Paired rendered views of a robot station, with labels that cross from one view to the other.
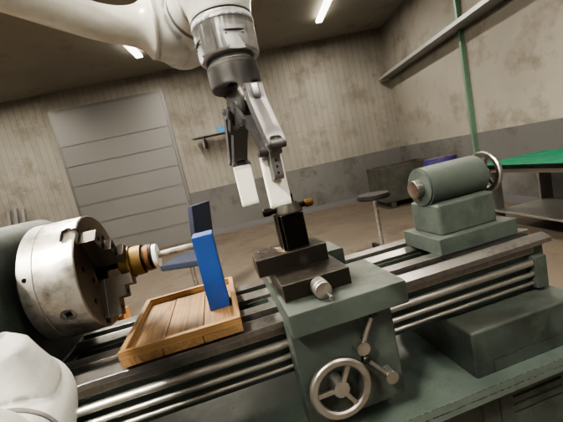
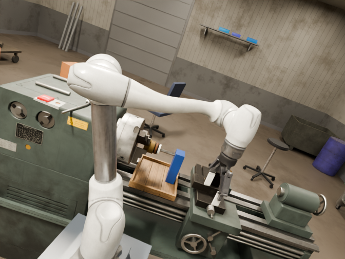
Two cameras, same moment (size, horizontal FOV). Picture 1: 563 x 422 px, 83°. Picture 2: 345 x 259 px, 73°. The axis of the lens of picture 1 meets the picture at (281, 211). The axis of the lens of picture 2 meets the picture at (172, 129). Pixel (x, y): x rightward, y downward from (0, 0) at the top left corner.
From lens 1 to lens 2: 0.69 m
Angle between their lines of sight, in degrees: 16
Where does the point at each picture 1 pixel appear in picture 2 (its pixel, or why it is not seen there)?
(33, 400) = (119, 200)
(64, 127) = not seen: outside the picture
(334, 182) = (266, 107)
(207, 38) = (227, 150)
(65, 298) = (125, 153)
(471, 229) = (289, 223)
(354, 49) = not seen: outside the picture
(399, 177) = (306, 135)
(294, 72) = (295, 18)
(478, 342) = not seen: outside the picture
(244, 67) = (232, 163)
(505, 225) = (305, 233)
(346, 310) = (213, 224)
